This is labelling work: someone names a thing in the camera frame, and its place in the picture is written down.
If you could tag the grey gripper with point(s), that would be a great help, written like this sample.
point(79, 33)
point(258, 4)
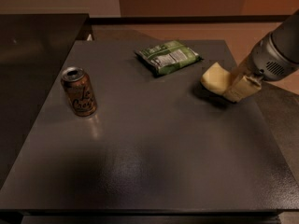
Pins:
point(265, 62)

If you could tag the orange LaCroix can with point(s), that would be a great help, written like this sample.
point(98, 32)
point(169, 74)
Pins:
point(79, 91)

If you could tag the yellow sponge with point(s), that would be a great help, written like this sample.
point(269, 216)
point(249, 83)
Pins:
point(216, 79)

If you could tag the dark side counter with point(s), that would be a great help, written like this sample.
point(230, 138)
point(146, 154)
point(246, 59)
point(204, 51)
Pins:
point(33, 48)

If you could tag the green jalapeno chip bag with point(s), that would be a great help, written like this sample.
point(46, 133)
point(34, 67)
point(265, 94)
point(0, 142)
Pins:
point(167, 58)

